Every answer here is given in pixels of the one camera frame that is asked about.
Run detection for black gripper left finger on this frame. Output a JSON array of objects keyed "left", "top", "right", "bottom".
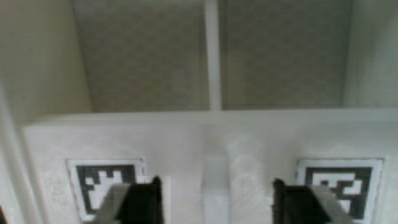
[{"left": 91, "top": 177, "right": 164, "bottom": 224}]

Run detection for white cabinet door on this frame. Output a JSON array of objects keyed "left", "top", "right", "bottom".
[{"left": 24, "top": 109, "right": 398, "bottom": 224}]

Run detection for white cabinet body box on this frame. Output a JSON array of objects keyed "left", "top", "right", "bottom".
[{"left": 0, "top": 0, "right": 398, "bottom": 224}]

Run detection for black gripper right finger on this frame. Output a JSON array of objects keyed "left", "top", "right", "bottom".
[{"left": 273, "top": 179, "right": 354, "bottom": 224}]

